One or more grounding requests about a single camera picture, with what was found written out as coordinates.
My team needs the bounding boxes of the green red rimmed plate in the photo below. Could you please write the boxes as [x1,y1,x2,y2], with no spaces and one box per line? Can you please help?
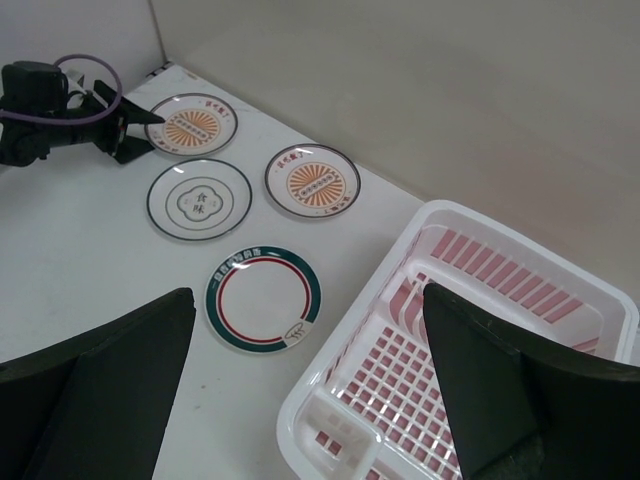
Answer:
[203,245,322,354]

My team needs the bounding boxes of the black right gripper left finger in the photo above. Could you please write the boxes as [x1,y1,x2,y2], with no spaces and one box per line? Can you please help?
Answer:
[1,288,195,479]

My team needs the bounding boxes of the orange sunburst plate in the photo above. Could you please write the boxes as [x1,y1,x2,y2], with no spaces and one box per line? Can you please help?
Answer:
[264,143,362,219]
[144,93,239,157]

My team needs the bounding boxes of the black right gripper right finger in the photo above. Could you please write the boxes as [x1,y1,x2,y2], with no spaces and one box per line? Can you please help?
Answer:
[423,282,639,479]

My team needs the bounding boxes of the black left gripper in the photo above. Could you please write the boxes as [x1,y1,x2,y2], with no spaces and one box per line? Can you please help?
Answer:
[1,61,164,167]

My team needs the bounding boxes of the orange sunburst plate by wall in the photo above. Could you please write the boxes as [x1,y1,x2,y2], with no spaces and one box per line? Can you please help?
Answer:
[264,143,362,219]

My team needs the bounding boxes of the white plate grey floral emblem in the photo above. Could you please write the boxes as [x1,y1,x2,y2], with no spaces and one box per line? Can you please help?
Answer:
[146,158,254,242]

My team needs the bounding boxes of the white pink dish rack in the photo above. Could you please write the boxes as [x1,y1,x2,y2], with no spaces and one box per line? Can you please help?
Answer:
[277,200,639,479]

